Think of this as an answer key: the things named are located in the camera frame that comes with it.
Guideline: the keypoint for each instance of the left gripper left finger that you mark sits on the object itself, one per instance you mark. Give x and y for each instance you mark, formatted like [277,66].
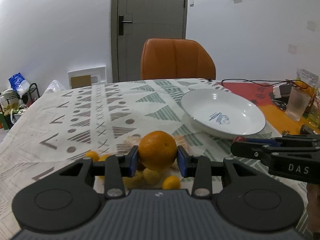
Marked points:
[118,165]

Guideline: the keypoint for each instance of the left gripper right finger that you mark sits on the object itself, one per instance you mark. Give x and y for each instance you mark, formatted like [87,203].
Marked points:
[189,164]

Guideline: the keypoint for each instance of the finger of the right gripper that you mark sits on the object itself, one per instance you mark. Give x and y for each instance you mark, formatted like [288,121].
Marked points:
[248,149]

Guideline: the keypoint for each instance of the large orange fruit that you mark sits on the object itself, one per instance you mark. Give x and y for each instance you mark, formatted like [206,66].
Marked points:
[157,150]

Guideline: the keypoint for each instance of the red jujube fruit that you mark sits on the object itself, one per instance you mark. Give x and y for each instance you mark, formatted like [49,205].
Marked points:
[240,138]

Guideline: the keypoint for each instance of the person right hand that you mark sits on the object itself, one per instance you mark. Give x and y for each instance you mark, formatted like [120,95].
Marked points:
[313,208]

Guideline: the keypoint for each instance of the small orange kumquat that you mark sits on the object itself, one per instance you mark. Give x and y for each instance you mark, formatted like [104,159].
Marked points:
[171,183]

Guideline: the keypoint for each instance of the small yellow kumquat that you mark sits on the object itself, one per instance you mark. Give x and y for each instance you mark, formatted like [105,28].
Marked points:
[93,155]

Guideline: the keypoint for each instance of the white ceramic plate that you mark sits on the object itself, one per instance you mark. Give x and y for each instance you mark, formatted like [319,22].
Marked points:
[222,114]

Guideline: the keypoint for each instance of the patterned white tablecloth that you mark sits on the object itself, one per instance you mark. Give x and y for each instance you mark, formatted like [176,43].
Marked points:
[61,127]

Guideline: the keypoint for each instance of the frosted glass cup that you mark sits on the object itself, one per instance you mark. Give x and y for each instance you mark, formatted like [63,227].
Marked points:
[297,104]

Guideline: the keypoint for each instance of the red orange table mat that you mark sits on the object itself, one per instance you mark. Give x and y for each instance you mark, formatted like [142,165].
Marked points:
[260,96]

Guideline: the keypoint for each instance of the yellow snack pouch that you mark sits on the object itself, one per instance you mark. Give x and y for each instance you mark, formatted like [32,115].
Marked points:
[307,81]

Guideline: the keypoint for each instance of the white power adapter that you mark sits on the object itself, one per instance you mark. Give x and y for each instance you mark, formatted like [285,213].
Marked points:
[281,91]

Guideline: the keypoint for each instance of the white foam packaging board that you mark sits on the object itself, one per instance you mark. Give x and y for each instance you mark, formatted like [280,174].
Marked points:
[87,77]

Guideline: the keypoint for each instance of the clear plastic bag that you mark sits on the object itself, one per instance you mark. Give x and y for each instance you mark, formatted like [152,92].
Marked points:
[54,86]

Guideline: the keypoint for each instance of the orange leather chair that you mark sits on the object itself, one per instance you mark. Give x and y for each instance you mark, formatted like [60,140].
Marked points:
[169,58]

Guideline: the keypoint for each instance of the blue plastic bag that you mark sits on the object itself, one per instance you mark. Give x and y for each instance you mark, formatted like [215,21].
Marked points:
[19,84]

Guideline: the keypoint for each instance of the black metal rack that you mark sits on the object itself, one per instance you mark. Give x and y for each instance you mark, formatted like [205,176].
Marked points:
[13,105]

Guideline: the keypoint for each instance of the grey door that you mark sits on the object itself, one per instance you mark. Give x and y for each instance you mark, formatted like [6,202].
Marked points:
[151,19]

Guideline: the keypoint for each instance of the black door handle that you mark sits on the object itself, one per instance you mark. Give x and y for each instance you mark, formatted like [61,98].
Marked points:
[121,23]

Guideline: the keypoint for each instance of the white wall socket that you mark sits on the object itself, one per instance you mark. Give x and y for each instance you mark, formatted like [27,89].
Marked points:
[191,2]

